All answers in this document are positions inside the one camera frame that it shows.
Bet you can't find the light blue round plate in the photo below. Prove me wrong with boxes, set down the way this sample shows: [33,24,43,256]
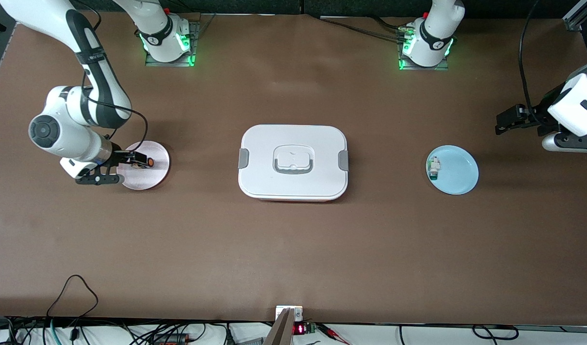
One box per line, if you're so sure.
[426,145,480,196]

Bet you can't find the black coiled cable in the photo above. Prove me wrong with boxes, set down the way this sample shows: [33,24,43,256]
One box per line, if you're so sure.
[472,325,519,341]

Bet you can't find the black base power cables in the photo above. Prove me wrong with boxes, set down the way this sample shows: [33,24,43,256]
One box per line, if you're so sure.
[320,16,411,43]

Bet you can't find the red and black clip leads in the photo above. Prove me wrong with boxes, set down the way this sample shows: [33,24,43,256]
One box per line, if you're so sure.
[317,324,352,345]

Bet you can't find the small white box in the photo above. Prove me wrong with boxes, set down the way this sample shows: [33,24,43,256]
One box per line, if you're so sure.
[276,306,304,322]

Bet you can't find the aluminium frame profile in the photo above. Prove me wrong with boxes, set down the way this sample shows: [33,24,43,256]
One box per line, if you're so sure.
[564,0,587,32]

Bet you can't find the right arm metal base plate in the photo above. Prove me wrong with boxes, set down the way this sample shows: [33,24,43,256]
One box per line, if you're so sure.
[145,22,197,68]

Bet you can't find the orange and black device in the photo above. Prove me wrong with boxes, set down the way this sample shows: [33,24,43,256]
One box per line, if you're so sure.
[152,332,192,345]

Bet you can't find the aluminium camera mount bar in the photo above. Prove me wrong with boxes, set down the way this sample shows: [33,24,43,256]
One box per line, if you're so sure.
[264,308,296,345]

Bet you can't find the pink round plate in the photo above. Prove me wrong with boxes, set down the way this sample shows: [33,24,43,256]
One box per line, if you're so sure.
[117,140,170,191]

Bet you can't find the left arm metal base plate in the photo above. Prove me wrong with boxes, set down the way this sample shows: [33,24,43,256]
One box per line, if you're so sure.
[398,29,450,71]

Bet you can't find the black looped cable with plug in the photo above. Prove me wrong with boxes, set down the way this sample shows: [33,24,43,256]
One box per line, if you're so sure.
[47,275,99,342]

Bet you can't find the white lunch box grey handle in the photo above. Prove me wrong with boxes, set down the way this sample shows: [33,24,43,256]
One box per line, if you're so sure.
[238,124,350,202]

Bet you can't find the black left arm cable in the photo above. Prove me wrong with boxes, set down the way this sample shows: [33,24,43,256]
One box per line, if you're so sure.
[517,0,546,123]

